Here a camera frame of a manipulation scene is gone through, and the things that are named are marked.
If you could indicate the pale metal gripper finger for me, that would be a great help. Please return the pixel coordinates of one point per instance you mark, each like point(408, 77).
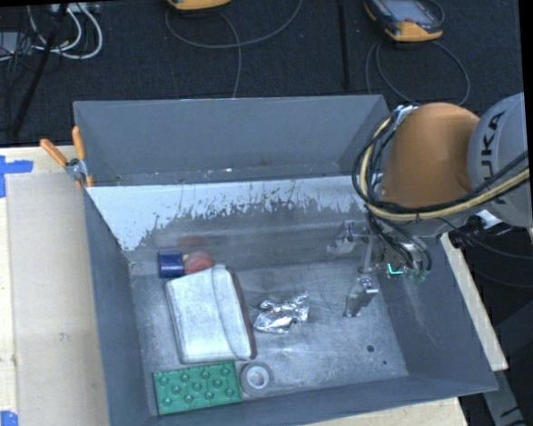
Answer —
point(341, 244)
point(357, 297)

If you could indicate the crumpled clear plastic wrapper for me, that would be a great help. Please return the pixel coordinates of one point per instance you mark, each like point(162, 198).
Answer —
point(283, 315)

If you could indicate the grey metal bin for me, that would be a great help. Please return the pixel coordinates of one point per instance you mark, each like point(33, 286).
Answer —
point(271, 280)

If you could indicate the red ball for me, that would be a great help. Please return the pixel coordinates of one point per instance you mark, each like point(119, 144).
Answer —
point(199, 262)

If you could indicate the blue cylinder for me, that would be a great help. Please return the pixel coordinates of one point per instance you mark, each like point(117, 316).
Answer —
point(170, 264)

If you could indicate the dark green flat block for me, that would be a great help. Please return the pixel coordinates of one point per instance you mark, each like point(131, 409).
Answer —
point(197, 387)

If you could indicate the pale wood flat board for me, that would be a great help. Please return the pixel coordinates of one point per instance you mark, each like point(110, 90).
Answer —
point(50, 304)

